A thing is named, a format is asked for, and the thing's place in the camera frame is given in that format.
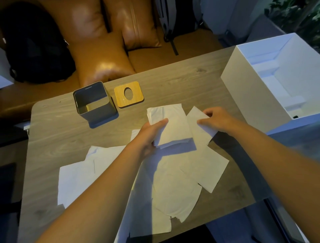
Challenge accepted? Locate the person's right hand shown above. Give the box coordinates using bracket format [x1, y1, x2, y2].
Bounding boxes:
[197, 107, 245, 138]

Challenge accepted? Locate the black backpack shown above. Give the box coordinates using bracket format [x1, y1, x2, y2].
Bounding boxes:
[0, 2, 76, 83]

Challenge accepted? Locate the green leafy plant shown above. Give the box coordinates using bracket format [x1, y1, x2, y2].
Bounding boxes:
[264, 0, 320, 53]

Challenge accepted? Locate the wooden lid with oval hole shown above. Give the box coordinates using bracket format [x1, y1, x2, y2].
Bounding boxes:
[114, 81, 145, 109]

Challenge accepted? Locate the orange leather sofa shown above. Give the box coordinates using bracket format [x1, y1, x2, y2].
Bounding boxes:
[0, 0, 225, 122]

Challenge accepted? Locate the white tissue stack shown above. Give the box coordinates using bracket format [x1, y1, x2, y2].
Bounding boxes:
[146, 103, 194, 150]

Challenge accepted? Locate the white flat object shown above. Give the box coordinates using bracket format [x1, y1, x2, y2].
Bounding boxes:
[0, 48, 15, 89]

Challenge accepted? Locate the large white cardboard box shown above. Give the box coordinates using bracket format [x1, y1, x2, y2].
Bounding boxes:
[220, 33, 320, 136]

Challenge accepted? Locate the grey metal tissue box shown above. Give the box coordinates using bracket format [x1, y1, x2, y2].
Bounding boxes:
[73, 81, 119, 129]

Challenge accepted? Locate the person's left hand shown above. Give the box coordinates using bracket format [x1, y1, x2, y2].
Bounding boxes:
[126, 118, 169, 162]

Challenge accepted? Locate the large orange leather cushion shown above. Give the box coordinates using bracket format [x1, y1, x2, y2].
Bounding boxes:
[37, 0, 137, 87]

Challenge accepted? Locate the grey bag with strap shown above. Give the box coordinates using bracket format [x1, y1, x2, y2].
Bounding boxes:
[154, 0, 203, 56]

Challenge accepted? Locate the person's left forearm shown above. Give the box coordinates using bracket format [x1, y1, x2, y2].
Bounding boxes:
[36, 146, 150, 243]

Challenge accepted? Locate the small orange leather cushion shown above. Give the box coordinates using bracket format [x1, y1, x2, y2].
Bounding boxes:
[103, 0, 162, 51]

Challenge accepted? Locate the spread of loose white tissues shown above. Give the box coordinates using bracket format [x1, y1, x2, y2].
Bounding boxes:
[57, 129, 230, 243]

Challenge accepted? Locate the single white tissue sheet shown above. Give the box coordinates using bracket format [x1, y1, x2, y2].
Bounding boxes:
[186, 106, 218, 151]

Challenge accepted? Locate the person's right forearm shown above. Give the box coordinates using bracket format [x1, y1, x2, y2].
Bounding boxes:
[231, 122, 320, 232]

